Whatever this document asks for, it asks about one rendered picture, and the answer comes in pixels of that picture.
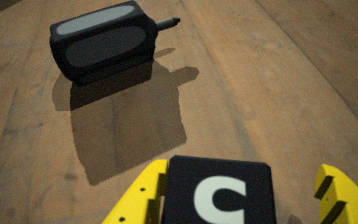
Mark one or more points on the black cube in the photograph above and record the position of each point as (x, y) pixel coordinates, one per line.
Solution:
(218, 191)

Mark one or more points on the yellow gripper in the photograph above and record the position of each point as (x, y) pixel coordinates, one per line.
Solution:
(140, 204)

